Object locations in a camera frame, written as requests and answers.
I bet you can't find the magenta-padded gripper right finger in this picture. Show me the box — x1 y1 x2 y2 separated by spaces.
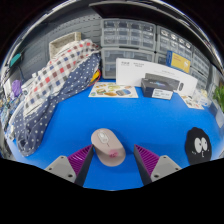
133 143 183 186

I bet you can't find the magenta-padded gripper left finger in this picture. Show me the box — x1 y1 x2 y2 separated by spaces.
44 143 95 187

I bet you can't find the pink beige computer mouse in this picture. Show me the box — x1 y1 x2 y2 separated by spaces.
90 128 127 167

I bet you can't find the black mouse pad with eyes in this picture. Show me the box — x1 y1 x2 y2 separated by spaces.
184 126 213 166

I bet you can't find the navy polka dot cloth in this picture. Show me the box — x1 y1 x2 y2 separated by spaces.
12 53 102 158

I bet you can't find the colourful picture card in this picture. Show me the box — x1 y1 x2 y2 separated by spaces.
179 94 205 110
88 81 139 99

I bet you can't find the small black box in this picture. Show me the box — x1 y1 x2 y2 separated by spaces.
140 77 174 101

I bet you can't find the clear plastic box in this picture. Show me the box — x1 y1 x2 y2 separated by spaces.
194 89 214 108

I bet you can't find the yellow object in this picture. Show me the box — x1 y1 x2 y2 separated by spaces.
89 69 101 84

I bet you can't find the long white keyboard box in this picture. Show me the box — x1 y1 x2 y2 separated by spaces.
115 57 199 98

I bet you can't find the red blue checkered cloth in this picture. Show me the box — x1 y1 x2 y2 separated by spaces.
23 39 101 118

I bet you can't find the purple bag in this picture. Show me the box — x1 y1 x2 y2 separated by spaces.
10 79 23 99

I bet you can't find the potted green plant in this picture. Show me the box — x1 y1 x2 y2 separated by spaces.
212 84 224 114

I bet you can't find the yellow box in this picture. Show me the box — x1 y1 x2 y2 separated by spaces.
165 50 192 74

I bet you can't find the white woven basket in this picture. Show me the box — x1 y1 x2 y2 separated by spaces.
48 31 82 59

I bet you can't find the teal tool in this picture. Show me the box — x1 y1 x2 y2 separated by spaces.
9 53 23 68

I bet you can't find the dark wall shelf unit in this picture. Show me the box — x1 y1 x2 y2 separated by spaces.
89 1 188 22

